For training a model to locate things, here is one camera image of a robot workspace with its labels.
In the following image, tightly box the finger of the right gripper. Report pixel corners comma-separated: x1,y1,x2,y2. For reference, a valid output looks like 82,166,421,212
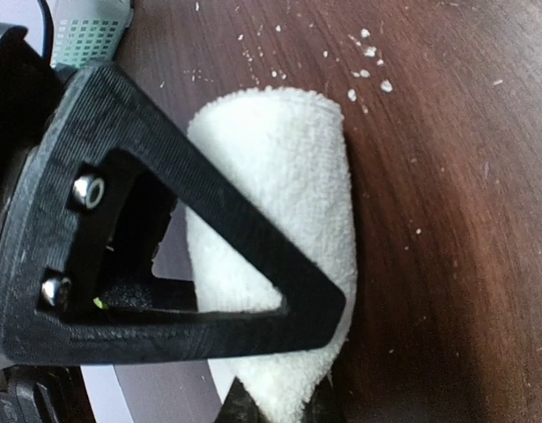
0,65,346,366

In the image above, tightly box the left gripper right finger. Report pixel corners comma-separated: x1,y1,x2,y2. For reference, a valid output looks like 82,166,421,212
301,377,345,423

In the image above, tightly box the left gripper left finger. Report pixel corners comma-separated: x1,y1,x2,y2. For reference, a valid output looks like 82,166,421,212
219,378,262,423

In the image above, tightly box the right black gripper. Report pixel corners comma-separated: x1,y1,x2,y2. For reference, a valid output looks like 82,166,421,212
0,23,63,264

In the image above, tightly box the white cream towel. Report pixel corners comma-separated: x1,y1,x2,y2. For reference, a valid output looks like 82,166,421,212
187,87,358,422

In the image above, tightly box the white plastic basket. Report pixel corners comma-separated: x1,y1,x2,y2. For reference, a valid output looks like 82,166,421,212
51,0,134,68

